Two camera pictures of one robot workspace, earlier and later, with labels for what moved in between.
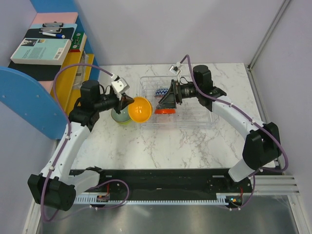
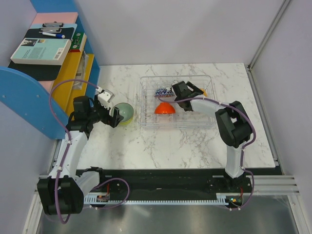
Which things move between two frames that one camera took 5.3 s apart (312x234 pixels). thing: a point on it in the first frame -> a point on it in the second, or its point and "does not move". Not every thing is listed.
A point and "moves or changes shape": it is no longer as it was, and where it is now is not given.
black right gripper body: (188, 90) does not move
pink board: (50, 18) does not move
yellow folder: (63, 90) does not move
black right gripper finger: (172, 84) -> (192, 87)
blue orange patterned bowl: (161, 92) does not move
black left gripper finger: (125, 101) -> (115, 121)
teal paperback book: (42, 51) does not move
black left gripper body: (107, 102) -> (100, 113)
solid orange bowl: (165, 111) does not move
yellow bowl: (141, 110) moves or changes shape
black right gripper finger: (168, 100) -> (199, 92)
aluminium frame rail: (248, 67) does not move
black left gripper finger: (126, 100) -> (116, 113)
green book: (78, 42) does not move
